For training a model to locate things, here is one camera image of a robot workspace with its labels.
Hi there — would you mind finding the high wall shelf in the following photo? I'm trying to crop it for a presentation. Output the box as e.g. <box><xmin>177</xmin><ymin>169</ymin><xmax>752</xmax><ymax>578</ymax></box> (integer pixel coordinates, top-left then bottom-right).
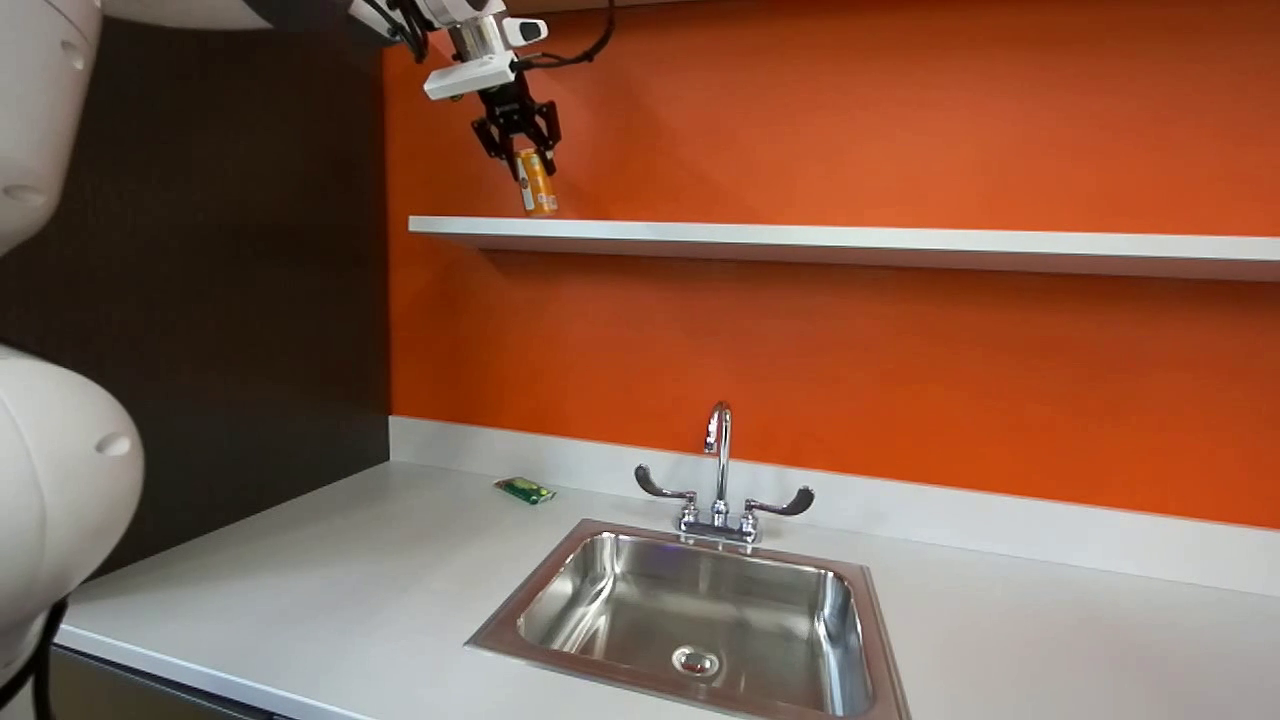
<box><xmin>542</xmin><ymin>0</ymin><xmax>682</xmax><ymax>17</ymax></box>

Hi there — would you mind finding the orange soda can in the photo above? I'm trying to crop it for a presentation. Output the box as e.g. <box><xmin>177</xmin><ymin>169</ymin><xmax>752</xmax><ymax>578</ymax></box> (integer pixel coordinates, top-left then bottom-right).
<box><xmin>515</xmin><ymin>139</ymin><xmax>558</xmax><ymax>219</ymax></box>

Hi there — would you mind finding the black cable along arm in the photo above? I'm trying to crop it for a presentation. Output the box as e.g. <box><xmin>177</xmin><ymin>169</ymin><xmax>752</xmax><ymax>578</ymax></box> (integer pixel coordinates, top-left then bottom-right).
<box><xmin>347</xmin><ymin>0</ymin><xmax>620</xmax><ymax>71</ymax></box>

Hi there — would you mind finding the chrome faucet with handles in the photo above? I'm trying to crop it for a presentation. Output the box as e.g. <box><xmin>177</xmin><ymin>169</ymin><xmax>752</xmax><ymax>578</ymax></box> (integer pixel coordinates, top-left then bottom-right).
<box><xmin>633</xmin><ymin>399</ymin><xmax>817</xmax><ymax>556</ymax></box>

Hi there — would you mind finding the white counter backsplash strip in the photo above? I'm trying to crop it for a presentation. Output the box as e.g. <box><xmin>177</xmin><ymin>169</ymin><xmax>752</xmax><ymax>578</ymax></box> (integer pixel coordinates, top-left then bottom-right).
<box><xmin>387</xmin><ymin>411</ymin><xmax>1280</xmax><ymax>598</ymax></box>

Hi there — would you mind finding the long white wall shelf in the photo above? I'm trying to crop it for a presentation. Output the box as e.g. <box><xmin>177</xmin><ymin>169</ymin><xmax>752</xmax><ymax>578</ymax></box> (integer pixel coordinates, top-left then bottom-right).
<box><xmin>404</xmin><ymin>210</ymin><xmax>1280</xmax><ymax>283</ymax></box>

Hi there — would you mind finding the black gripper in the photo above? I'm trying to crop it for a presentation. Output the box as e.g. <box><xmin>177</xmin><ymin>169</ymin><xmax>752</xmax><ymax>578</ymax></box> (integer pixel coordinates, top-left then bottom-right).
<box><xmin>470</xmin><ymin>81</ymin><xmax>564</xmax><ymax>181</ymax></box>

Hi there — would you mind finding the stainless steel sink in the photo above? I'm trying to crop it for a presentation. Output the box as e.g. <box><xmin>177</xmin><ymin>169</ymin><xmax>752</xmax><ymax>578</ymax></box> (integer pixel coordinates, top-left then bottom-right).
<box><xmin>463</xmin><ymin>514</ymin><xmax>917</xmax><ymax>720</ymax></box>

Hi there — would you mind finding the small green packet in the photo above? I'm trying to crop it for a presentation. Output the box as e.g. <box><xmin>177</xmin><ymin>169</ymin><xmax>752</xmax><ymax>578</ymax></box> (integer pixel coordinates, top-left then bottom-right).
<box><xmin>490</xmin><ymin>472</ymin><xmax>558</xmax><ymax>508</ymax></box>

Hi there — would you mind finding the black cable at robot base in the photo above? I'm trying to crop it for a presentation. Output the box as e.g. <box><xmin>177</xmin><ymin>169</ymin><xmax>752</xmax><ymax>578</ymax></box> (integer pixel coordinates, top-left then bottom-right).
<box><xmin>0</xmin><ymin>595</ymin><xmax>72</xmax><ymax>720</ymax></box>

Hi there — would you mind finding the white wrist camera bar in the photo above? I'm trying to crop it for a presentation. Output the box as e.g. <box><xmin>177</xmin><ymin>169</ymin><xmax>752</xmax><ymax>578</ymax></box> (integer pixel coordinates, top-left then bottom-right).
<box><xmin>419</xmin><ymin>53</ymin><xmax>521</xmax><ymax>104</ymax></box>

